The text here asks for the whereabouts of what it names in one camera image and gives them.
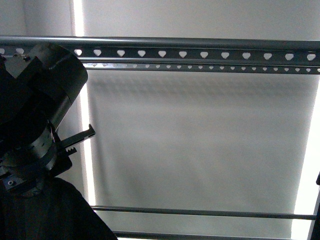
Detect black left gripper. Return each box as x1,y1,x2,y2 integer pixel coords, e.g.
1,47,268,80
0,124,96,198

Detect black printed t-shirt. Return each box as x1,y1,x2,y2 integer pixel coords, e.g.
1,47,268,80
0,177,117,240

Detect upper grey rack crossbar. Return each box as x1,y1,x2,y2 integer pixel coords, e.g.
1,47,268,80
91,205,319,221

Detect grey rack crossbar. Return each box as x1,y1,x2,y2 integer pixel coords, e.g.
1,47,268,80
113,231,310,240
91,205,319,221

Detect lower grey rack crossbar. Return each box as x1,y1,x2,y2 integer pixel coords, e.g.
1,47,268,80
113,231,310,240

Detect perforated metal rail strip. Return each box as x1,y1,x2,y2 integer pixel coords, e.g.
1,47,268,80
0,46,320,74

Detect grey top hanging rail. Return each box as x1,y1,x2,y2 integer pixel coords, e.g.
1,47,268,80
0,35,320,51

